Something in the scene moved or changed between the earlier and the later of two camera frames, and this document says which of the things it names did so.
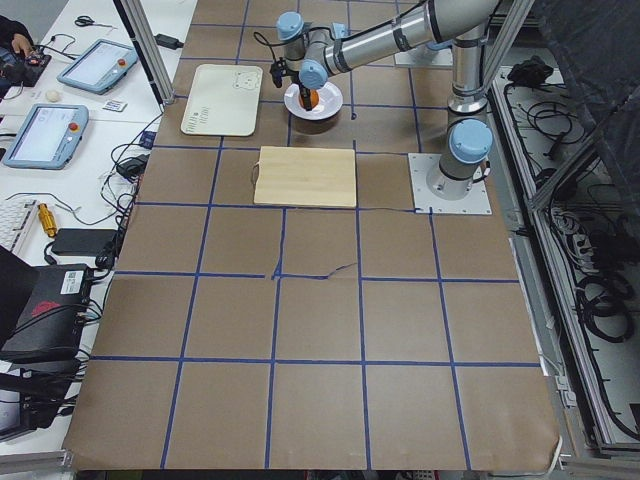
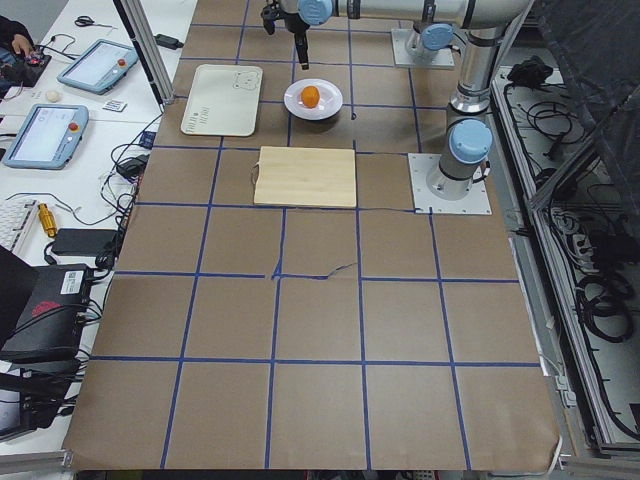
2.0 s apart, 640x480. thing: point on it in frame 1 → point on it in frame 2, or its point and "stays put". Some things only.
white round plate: (329, 105) stays put
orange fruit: (314, 99) stays put
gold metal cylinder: (48, 220) stays put
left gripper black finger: (306, 94) → (301, 44)
